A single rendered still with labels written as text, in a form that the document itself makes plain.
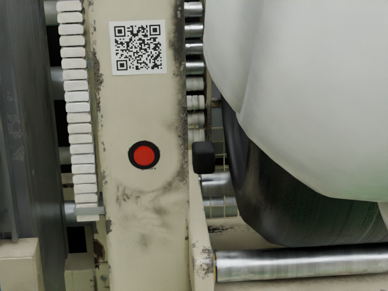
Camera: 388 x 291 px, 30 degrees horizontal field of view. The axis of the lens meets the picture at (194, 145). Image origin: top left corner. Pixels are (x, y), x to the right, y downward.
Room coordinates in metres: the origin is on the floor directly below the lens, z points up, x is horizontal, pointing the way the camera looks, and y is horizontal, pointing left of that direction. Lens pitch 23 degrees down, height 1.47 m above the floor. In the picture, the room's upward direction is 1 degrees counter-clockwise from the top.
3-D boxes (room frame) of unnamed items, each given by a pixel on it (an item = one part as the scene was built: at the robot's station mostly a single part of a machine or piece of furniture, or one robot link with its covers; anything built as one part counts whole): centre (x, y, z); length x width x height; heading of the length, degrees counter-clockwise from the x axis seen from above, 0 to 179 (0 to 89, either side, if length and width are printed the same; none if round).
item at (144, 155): (0.97, 0.07, 1.06); 0.03 x 0.02 x 0.03; 93
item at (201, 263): (1.05, 0.00, 0.90); 0.40 x 0.03 x 0.10; 3
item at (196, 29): (1.43, 0.07, 1.05); 0.20 x 0.15 x 0.30; 93
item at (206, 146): (1.16, -0.02, 0.97); 0.05 x 0.04 x 0.05; 3
